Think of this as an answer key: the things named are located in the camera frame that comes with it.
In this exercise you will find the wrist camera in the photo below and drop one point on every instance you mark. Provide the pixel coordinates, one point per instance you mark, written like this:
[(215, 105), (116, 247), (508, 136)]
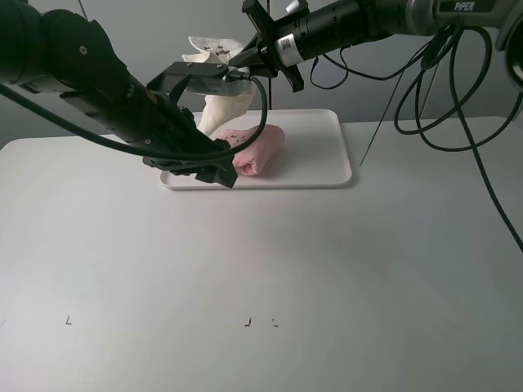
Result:
[(199, 78), (296, 6)]

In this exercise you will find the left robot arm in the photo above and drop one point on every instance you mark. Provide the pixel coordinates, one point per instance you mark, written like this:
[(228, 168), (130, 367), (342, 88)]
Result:
[(60, 52)]

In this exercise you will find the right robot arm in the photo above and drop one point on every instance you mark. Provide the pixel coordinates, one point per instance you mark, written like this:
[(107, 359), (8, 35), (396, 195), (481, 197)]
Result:
[(426, 17)]

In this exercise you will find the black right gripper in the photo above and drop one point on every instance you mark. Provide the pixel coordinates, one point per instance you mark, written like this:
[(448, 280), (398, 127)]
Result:
[(281, 45)]

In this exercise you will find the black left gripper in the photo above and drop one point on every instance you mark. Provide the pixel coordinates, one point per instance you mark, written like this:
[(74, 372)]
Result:
[(164, 135)]

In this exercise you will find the white rectangular plastic tray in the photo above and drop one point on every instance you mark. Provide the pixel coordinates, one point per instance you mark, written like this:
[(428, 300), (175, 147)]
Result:
[(313, 156)]

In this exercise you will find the pink towel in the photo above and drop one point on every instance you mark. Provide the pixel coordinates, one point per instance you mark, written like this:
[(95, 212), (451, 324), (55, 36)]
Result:
[(251, 161)]

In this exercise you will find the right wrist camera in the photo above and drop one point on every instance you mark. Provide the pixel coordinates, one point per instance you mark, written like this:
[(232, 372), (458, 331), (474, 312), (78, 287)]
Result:
[(296, 6)]

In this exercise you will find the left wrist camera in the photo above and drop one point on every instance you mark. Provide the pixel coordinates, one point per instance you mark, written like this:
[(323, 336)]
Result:
[(199, 78)]

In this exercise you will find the cream white towel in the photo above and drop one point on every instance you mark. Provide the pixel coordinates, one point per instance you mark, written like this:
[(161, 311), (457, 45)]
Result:
[(219, 110)]

